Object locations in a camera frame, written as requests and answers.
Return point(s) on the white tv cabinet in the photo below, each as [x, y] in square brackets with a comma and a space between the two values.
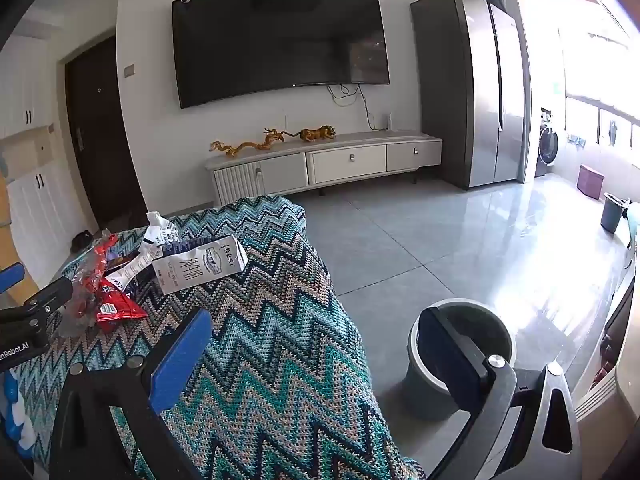
[345, 160]

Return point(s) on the black wall television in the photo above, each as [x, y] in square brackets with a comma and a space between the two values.
[280, 45]

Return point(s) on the golden dragon figurine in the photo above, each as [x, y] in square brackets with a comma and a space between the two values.
[250, 146]

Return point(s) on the dark brown door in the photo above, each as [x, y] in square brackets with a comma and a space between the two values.
[105, 150]

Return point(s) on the dark shoe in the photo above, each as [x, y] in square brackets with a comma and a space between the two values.
[82, 241]

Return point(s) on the silver refrigerator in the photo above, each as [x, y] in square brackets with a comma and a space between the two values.
[470, 100]

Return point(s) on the blue waste bin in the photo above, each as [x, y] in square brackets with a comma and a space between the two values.
[612, 215]

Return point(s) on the red snack packet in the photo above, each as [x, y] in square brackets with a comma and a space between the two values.
[119, 310]

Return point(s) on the grey trash bin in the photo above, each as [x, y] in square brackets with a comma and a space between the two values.
[480, 320]

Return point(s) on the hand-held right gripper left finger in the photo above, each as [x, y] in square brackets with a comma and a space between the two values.
[180, 360]

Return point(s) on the white milk carton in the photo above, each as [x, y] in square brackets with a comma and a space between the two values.
[200, 265]

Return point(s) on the zigzag knitted blanket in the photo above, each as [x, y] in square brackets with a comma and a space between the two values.
[280, 360]

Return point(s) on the person's left hand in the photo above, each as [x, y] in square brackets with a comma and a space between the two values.
[15, 410]

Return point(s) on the golden tiger figurine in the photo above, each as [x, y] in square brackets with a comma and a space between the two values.
[316, 134]

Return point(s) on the white wall cabinet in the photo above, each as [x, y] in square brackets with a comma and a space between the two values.
[22, 95]

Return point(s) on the wall switch plate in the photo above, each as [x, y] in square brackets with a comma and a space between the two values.
[129, 70]

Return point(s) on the white printed paper wrapper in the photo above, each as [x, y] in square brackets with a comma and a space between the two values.
[127, 271]

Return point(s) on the purple stool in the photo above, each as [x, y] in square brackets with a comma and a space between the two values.
[590, 182]

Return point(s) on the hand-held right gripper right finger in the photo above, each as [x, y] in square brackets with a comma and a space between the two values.
[442, 355]

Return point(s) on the tan cardboard box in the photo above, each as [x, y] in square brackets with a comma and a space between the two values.
[9, 230]

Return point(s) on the clear red plastic wrapper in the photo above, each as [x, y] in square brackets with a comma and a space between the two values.
[90, 270]

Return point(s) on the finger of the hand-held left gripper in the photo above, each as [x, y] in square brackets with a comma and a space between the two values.
[10, 277]
[47, 297]

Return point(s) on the white floor cabinet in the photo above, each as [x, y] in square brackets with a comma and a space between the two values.
[45, 210]

